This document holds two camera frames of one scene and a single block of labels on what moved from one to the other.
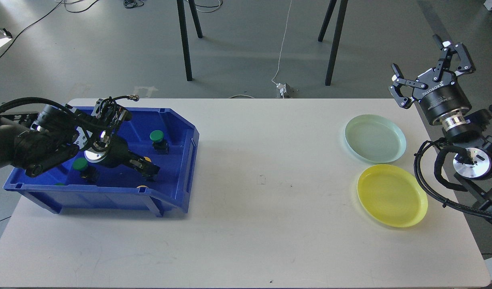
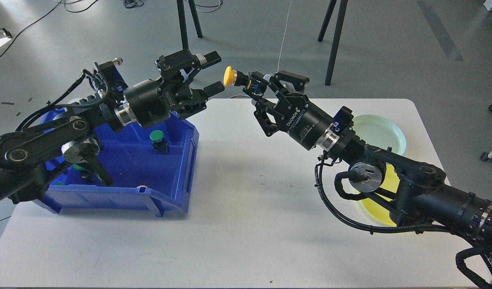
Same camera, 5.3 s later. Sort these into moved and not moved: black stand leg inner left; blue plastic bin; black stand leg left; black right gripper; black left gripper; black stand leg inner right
Moved: black right gripper; black left gripper
Not moved: black stand leg left; blue plastic bin; black stand leg inner right; black stand leg inner left
